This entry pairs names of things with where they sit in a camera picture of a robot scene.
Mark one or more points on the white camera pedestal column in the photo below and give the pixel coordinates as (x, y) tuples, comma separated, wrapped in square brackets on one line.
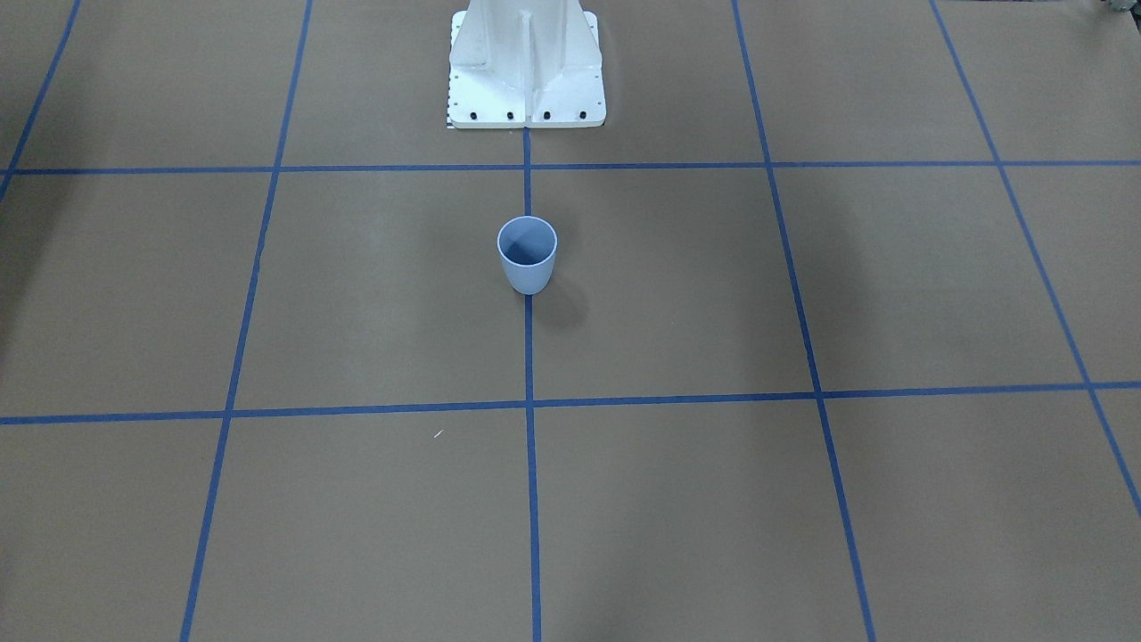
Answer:
[(525, 64)]

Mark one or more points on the light blue plastic cup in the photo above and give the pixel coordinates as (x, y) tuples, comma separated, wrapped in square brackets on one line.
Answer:
[(527, 247)]

